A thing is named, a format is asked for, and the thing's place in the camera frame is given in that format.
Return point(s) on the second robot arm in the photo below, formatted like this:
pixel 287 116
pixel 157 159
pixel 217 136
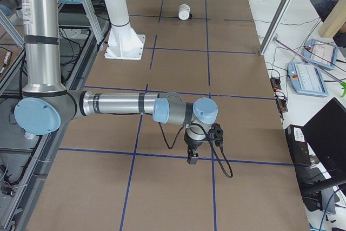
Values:
pixel 10 7

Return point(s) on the blue teach pendant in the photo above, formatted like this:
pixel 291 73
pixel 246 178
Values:
pixel 321 53
pixel 306 79

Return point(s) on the aluminium frame post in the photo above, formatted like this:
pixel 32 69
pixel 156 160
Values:
pixel 274 25

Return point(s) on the black laptop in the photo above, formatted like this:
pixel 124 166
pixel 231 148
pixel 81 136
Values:
pixel 325 133

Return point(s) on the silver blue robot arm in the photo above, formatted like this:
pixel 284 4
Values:
pixel 47 104

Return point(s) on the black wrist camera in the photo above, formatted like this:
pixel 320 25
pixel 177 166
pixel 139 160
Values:
pixel 216 134

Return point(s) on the far blue teach pendant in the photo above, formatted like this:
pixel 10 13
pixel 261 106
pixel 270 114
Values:
pixel 321 53

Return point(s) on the white pedestal column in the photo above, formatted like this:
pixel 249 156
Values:
pixel 123 42

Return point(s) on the near blue teach pendant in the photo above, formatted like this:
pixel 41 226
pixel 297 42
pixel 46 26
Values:
pixel 306 79

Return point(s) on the white mug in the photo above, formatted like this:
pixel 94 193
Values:
pixel 184 12

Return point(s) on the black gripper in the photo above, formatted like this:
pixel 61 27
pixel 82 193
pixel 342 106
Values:
pixel 192 144

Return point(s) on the black computer box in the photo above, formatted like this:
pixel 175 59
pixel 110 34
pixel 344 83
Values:
pixel 298 147

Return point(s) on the orange connector board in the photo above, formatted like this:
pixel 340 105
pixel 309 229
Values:
pixel 281 102
pixel 275 83

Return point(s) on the aluminium side frame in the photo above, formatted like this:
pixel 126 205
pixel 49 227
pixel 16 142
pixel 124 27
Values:
pixel 25 157

